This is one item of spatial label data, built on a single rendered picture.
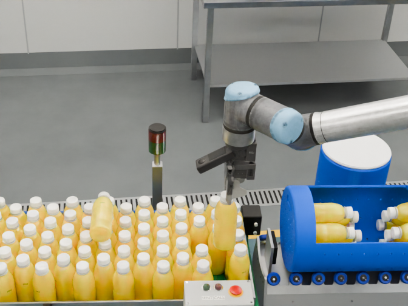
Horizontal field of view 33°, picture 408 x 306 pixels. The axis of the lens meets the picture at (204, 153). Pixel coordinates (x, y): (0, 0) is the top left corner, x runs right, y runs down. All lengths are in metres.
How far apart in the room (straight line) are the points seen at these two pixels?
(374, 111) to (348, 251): 0.59
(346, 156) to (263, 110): 1.08
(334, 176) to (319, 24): 3.03
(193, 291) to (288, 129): 0.60
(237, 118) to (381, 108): 0.37
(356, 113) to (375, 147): 1.08
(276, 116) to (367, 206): 0.84
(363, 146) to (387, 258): 0.72
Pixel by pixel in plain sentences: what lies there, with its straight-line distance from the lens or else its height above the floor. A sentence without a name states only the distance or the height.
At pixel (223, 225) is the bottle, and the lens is 2.08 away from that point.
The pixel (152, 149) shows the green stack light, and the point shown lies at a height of 1.18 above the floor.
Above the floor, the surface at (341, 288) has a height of 0.92.
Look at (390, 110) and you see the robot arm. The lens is 1.81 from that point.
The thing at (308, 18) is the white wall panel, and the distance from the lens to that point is 5.68.
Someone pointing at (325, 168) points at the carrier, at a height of 0.97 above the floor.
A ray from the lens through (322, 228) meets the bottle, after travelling 2.27.
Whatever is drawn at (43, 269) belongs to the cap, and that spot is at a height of 1.09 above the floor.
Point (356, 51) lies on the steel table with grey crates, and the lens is 5.42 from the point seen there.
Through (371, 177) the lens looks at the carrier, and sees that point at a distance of 2.81.
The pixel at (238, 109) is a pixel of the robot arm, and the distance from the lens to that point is 1.82.
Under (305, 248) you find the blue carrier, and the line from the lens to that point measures 2.21.
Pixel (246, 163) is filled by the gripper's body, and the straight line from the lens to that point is 1.95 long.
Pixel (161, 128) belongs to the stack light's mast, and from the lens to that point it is 2.47.
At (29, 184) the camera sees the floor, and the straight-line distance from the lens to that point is 4.35.
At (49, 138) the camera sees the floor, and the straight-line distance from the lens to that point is 4.75.
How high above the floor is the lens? 2.59
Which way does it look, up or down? 35 degrees down
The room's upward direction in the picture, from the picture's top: 3 degrees clockwise
